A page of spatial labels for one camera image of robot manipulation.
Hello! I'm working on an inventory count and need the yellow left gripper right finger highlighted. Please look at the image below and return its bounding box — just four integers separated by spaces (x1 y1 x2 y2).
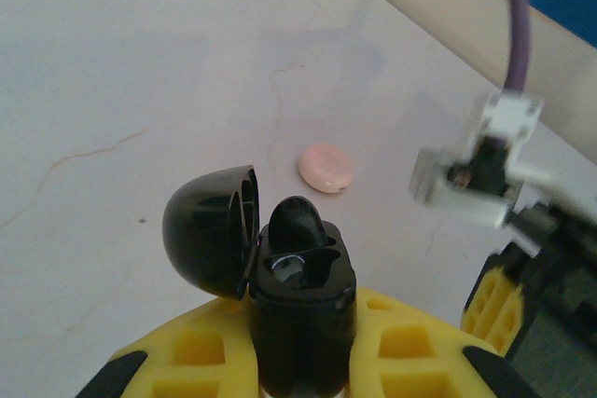
347 286 542 398

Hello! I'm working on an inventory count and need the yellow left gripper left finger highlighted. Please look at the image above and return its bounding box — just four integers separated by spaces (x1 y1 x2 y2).
76 298 262 398

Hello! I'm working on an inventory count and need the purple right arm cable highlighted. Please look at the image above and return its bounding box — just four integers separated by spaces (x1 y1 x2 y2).
502 0 534 94

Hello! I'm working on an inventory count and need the pink earbud charging case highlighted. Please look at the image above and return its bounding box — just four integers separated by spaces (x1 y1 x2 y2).
297 142 354 195

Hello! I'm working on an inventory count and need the black wireless earbud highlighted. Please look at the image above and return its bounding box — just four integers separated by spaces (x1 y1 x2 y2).
269 196 327 250

